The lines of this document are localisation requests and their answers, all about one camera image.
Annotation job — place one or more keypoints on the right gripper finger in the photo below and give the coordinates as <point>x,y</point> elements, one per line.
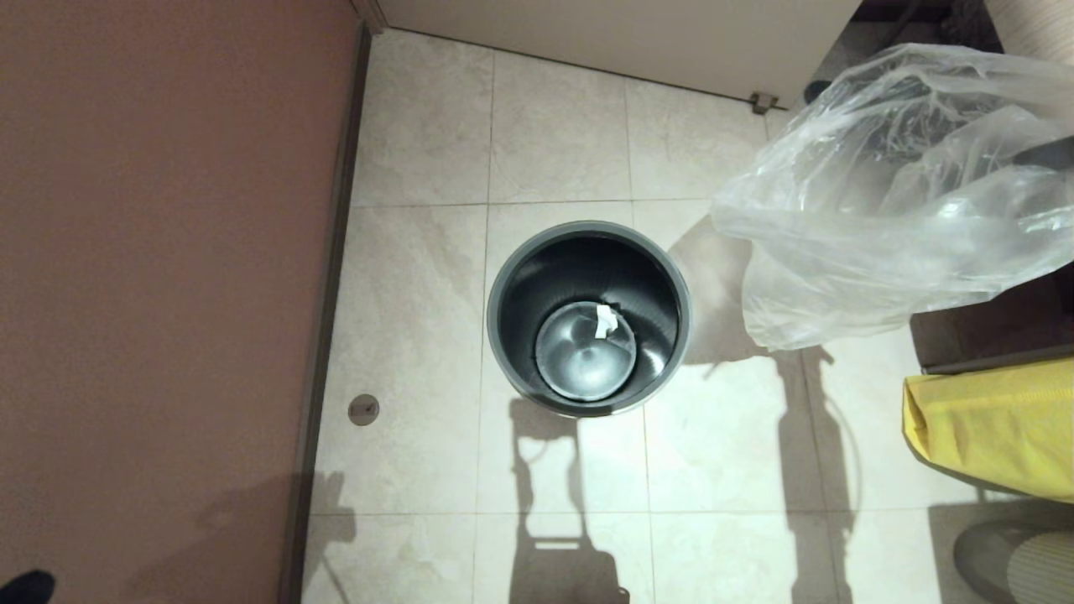
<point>1050,156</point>

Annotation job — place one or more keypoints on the clear plastic trash bag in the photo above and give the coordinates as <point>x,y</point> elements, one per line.
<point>881,210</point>

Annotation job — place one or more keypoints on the grey round trash bin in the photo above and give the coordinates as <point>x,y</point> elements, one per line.
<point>537,277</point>

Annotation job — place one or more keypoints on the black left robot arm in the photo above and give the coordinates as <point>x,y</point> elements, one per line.
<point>25,589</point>

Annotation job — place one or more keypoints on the yellow bag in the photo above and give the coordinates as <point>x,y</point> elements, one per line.
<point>998,428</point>

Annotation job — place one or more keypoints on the beige striped upholstered furniture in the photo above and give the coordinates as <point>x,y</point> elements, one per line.
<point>1040,25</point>

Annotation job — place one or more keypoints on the gray fuzzy bundle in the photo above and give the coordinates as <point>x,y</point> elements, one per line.
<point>973,21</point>

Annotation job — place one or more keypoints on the dark furniture leg pole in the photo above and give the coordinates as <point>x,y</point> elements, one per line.
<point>902,13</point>

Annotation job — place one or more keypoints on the metal floor threshold strip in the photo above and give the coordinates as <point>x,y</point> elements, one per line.
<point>990,358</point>

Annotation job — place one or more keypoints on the black slipper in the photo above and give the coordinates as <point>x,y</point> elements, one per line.
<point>818,91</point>

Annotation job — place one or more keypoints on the beige ribbed round object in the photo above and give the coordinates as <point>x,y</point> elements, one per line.
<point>1045,575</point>

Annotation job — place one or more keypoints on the white door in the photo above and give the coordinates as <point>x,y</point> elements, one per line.
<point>629,33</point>

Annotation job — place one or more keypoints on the white paper scrap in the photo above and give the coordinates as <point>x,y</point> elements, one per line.
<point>604,323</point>

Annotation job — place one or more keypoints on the metal door stop bracket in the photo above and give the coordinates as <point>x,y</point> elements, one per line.
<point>762,104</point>

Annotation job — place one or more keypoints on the dark wall baseboard strip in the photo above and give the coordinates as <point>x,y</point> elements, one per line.
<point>344,218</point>

